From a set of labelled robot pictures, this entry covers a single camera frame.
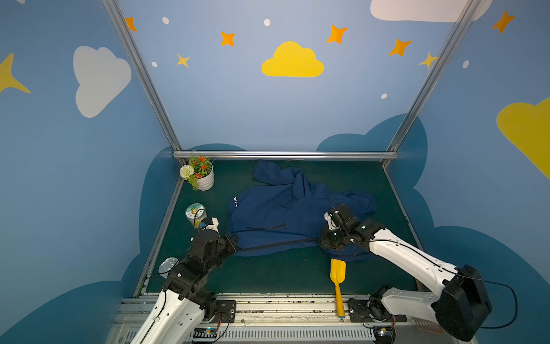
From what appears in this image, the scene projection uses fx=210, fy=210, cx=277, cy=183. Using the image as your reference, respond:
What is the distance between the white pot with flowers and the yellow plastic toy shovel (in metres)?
0.69

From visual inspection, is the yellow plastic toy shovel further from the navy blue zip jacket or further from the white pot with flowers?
the white pot with flowers

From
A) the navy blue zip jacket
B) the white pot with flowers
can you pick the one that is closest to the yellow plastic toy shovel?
the navy blue zip jacket

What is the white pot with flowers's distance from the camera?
0.98m

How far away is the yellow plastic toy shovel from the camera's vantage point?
780 mm
